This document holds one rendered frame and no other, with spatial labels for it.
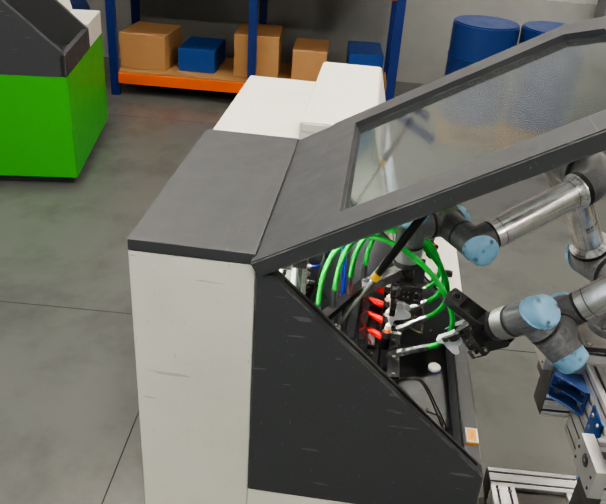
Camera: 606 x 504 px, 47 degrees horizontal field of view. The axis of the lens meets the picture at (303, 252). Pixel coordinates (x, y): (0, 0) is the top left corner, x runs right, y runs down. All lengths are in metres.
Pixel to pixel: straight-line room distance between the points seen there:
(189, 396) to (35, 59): 3.70
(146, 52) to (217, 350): 5.87
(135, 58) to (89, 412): 4.68
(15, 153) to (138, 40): 2.35
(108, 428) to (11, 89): 2.76
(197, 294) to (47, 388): 2.03
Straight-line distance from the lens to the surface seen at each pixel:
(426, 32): 8.23
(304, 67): 7.13
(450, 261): 2.61
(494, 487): 2.85
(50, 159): 5.38
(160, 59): 7.30
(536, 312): 1.55
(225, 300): 1.56
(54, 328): 3.89
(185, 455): 1.90
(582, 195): 1.89
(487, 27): 6.46
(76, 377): 3.56
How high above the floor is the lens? 2.25
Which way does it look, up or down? 30 degrees down
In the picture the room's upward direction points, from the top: 4 degrees clockwise
